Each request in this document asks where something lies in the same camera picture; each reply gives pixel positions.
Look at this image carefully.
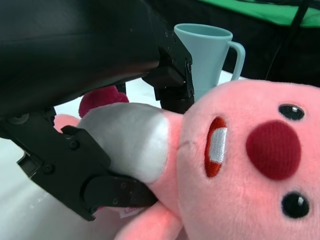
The teal plastic cup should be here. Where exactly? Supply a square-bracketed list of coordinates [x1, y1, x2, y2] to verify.
[173, 23, 246, 101]

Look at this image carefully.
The green cloth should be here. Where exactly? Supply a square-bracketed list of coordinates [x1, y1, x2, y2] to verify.
[196, 0, 320, 29]

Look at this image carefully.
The black cloth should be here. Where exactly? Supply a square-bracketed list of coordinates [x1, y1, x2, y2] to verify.
[147, 0, 320, 89]

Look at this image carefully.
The black cable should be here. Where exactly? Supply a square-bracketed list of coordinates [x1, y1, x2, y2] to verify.
[264, 0, 310, 81]

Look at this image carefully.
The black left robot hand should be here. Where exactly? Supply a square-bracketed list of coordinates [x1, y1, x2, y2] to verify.
[0, 0, 196, 222]

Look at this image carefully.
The pink plush doll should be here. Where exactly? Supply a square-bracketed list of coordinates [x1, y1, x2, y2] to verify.
[53, 78, 320, 240]

